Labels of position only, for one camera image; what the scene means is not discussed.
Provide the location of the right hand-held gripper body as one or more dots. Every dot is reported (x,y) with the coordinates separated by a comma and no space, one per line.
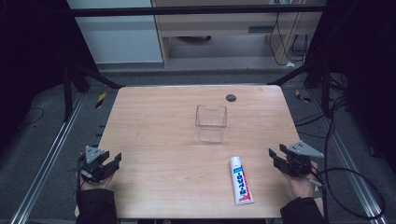
(297,161)

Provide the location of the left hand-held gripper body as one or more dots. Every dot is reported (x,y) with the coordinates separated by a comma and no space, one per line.
(93,169)

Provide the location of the white toothpaste tube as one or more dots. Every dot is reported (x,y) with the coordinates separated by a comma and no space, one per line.
(241,182)

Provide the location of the clear plastic container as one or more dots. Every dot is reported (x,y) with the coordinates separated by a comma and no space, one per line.
(211,124)

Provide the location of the person's left hand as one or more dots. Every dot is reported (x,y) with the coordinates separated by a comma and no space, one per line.
(95,184)

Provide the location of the person's right hand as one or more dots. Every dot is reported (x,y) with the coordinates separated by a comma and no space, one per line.
(300,186)

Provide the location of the grey plug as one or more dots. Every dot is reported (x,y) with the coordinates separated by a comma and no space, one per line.
(316,183)

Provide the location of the yellow black tape strip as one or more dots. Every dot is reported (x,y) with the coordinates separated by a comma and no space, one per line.
(302,96)
(100,100)

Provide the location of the black metal stand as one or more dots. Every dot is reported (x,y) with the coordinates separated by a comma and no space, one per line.
(67,93)
(325,90)

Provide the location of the dark round table grommet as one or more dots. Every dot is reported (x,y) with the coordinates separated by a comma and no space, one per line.
(230,98)

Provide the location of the white cabinet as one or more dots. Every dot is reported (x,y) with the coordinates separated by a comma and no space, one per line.
(118,34)

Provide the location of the black crossbar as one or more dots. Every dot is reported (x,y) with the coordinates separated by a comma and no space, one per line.
(193,10)

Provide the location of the aluminium floor rail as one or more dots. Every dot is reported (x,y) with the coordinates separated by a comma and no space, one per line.
(46,165)
(348,162)

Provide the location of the white wall plug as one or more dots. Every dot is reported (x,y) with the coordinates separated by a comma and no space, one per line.
(290,64)

